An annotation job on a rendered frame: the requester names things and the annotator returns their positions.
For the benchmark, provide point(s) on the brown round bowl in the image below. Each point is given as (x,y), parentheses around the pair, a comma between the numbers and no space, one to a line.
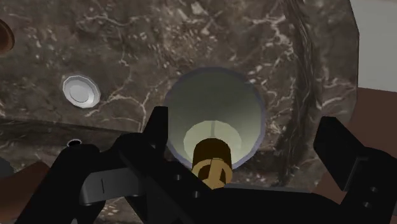
(5,38)

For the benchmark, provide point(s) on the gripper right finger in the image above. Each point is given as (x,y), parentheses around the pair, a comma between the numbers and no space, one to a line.
(372,173)

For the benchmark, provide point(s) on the dark marble table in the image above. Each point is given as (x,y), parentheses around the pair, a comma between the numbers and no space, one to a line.
(173,37)

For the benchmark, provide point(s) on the pale green cup lavender rim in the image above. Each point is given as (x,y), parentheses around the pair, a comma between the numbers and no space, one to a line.
(214,99)

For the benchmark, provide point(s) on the brown and gold cylinder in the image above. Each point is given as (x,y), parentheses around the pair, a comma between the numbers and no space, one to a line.
(211,152)

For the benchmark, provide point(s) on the small white plate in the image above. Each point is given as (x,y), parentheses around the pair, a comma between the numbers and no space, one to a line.
(81,91)

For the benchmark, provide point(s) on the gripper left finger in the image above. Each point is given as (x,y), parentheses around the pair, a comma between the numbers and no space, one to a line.
(139,158)

